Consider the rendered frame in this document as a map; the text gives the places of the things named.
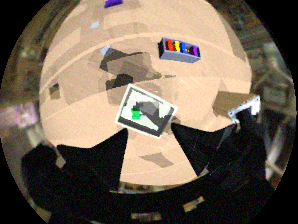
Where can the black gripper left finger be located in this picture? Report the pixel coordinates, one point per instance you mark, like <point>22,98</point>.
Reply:
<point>104,159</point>

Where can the small purple block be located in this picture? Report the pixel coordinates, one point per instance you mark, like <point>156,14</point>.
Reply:
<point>113,3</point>

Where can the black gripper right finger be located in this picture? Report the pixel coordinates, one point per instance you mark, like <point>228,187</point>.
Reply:
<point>200,146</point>

